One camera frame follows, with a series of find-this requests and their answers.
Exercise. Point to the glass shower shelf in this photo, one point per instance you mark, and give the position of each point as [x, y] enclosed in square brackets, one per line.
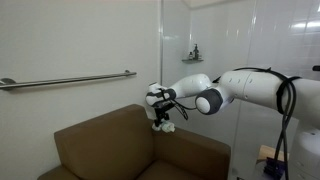
[189, 61]

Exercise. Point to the dark pump soap bottle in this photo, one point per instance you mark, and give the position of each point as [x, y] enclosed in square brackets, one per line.
[196, 52]

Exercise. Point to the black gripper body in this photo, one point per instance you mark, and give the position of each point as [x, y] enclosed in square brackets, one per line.
[161, 114]

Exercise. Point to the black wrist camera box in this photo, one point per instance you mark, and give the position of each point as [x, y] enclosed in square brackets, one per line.
[165, 105]

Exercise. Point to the metal wall grab bar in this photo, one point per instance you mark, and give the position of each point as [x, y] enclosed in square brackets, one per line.
[8, 84]

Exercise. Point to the white blue striped towel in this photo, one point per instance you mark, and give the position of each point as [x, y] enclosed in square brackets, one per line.
[166, 127]

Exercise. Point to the brown armchair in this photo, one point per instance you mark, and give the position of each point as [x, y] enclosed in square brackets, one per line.
[121, 145]

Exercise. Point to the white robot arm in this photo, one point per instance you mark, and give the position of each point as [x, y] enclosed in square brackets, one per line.
[292, 97]

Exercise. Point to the small clear bottle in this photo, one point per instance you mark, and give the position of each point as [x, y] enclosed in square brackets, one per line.
[190, 56]

